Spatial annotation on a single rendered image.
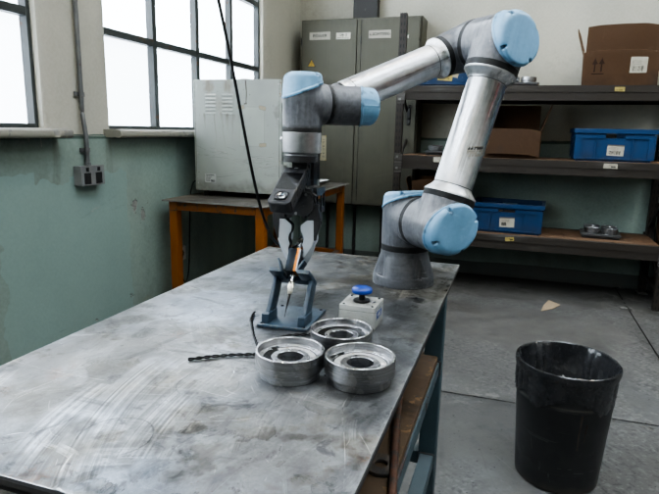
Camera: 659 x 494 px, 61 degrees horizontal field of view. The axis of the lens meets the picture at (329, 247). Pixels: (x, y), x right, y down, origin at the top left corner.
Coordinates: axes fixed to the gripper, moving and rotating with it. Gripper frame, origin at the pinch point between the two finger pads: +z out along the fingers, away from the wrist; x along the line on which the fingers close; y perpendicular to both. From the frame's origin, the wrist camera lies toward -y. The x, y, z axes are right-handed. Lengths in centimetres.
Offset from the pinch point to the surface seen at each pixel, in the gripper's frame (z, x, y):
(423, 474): 68, -25, 39
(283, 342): 8.7, -5.6, -22.4
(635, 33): -91, -121, 320
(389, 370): 8.6, -23.6, -27.6
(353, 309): 8.0, -12.7, -3.8
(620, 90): -55, -115, 313
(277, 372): 9.5, -8.0, -31.8
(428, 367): 37, -24, 41
